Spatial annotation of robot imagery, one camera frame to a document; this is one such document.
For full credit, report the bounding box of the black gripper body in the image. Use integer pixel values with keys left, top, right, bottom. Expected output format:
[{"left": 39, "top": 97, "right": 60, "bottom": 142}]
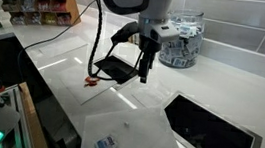
[{"left": 136, "top": 34, "right": 164, "bottom": 62}]

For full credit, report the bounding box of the plain white paper napkin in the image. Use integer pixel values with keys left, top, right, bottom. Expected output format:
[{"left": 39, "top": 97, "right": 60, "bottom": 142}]
[
  {"left": 82, "top": 25, "right": 115, "bottom": 46},
  {"left": 38, "top": 31, "right": 89, "bottom": 63}
]

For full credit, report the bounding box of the white napkin under red wrapper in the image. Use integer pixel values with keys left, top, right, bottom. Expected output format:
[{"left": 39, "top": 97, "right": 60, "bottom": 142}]
[{"left": 54, "top": 60, "right": 120, "bottom": 110}]

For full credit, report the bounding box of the glass jar of packets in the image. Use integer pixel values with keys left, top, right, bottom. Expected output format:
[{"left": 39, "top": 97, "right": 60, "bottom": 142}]
[{"left": 157, "top": 6, "right": 208, "bottom": 72}]

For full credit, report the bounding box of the red candy wrapper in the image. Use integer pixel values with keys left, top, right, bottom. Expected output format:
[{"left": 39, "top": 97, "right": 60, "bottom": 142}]
[{"left": 83, "top": 76, "right": 101, "bottom": 89}]

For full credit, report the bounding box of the clear plastic sheet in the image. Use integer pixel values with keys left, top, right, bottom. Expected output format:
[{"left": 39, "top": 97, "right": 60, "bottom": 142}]
[{"left": 79, "top": 99, "right": 189, "bottom": 148}]

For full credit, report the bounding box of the blue and white sugar packet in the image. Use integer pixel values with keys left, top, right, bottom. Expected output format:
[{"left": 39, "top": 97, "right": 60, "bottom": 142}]
[{"left": 93, "top": 133, "right": 119, "bottom": 148}]

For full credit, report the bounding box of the wooden tea organizer rack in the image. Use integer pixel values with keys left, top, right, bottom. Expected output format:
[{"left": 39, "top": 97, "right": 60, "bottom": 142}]
[{"left": 0, "top": 0, "right": 85, "bottom": 34}]

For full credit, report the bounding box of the wooden base board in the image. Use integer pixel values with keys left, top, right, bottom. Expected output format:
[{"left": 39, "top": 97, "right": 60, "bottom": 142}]
[{"left": 11, "top": 81, "right": 59, "bottom": 148}]

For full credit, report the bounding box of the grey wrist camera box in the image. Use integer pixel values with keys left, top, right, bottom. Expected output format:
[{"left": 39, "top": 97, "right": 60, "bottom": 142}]
[{"left": 146, "top": 20, "right": 181, "bottom": 46}]

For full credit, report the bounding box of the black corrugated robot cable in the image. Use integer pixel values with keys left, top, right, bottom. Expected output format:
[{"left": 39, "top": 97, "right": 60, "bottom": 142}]
[{"left": 73, "top": 0, "right": 149, "bottom": 86}]

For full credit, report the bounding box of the black power cable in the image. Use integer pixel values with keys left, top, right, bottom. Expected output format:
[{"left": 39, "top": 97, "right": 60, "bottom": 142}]
[{"left": 14, "top": 0, "right": 99, "bottom": 90}]

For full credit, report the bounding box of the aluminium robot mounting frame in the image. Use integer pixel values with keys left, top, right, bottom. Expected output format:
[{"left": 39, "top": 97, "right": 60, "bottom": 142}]
[{"left": 0, "top": 82, "right": 43, "bottom": 148}]

